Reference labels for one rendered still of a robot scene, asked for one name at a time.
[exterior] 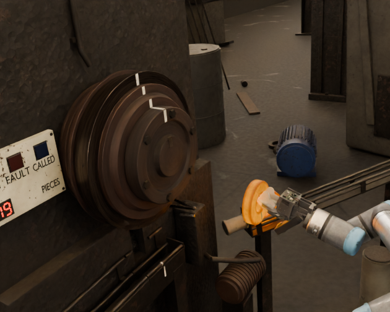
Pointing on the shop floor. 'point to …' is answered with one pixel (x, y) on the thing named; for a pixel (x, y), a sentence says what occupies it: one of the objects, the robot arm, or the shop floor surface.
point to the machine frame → (64, 206)
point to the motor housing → (239, 283)
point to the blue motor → (296, 152)
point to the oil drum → (207, 93)
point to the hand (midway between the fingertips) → (256, 197)
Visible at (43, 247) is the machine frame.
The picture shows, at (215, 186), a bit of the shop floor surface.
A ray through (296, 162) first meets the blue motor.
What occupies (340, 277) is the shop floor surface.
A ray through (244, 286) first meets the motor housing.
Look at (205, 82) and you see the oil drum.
